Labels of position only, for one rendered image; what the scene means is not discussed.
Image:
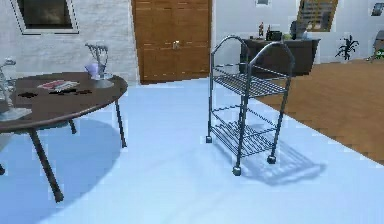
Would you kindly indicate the brown wooden double door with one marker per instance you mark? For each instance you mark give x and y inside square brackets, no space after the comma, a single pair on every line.
[172,40]

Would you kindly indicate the small dark figurine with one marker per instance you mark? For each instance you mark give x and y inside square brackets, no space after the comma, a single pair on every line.
[261,30]

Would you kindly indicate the pale purple glass vase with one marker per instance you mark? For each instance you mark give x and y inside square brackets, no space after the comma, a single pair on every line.
[92,70]

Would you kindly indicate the black box on sideboard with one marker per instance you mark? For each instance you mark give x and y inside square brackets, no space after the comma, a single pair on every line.
[274,35]

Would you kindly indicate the dark brown sideboard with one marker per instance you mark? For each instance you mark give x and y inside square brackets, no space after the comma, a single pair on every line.
[300,55]

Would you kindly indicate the small grey framed picture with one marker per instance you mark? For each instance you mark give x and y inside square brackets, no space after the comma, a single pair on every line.
[262,2]

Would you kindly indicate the round dark brown table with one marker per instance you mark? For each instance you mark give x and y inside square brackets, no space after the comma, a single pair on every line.
[60,103]

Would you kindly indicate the red and white book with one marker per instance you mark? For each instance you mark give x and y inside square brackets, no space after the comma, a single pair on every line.
[57,85]

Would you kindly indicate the wooden framed slatted window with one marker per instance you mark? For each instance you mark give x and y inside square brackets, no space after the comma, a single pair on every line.
[316,15]

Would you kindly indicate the dark house plant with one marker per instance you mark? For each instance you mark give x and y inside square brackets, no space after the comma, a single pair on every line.
[347,46]

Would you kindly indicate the white framed dark window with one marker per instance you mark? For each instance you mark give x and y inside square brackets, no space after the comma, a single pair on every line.
[45,15]

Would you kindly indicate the dark framed picture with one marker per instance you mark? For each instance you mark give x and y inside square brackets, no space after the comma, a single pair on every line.
[377,9]

